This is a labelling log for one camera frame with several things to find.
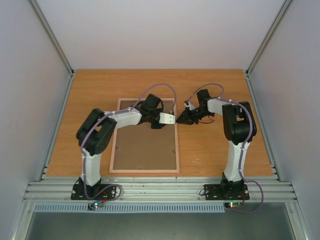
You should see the left controller board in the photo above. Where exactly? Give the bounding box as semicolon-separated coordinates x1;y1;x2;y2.
87;202;104;211

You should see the right aluminium corner post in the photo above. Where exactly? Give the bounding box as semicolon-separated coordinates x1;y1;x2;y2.
244;0;293;76

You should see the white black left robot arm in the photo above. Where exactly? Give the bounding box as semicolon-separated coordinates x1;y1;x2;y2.
76;94;175;199

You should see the right controller board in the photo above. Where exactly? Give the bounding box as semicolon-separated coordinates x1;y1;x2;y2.
224;201;244;209

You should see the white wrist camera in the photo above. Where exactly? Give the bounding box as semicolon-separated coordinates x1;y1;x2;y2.
158;112;176;125
184;100;196;111

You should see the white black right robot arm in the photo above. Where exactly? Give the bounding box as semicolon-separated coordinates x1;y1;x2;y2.
176;89;257;200

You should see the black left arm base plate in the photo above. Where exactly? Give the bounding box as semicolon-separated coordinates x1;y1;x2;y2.
70;182;119;201

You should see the pink wooden picture frame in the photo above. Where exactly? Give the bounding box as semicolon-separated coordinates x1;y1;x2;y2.
108;97;181;174

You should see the controller board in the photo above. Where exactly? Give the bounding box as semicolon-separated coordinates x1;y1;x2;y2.
87;202;104;211
224;201;244;209

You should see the brown cardboard backing board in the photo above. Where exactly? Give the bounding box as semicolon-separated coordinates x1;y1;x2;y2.
112;100;178;171

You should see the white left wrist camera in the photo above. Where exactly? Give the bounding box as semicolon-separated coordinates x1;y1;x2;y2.
158;112;176;125

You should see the grey slotted cable duct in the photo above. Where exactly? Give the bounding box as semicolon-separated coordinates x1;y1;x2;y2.
33;202;225;214

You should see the aluminium corner post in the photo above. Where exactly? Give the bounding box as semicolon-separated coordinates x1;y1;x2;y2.
244;0;293;76
27;0;76;76

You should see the left aluminium corner post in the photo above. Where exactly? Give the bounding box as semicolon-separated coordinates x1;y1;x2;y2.
27;0;76;76

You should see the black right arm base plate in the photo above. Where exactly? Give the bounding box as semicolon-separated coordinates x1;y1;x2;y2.
204;184;250;201

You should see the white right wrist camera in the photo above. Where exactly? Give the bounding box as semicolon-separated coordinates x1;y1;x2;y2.
184;100;196;111

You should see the aluminium front rail platform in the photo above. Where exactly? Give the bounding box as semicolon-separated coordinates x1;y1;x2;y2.
23;176;297;203

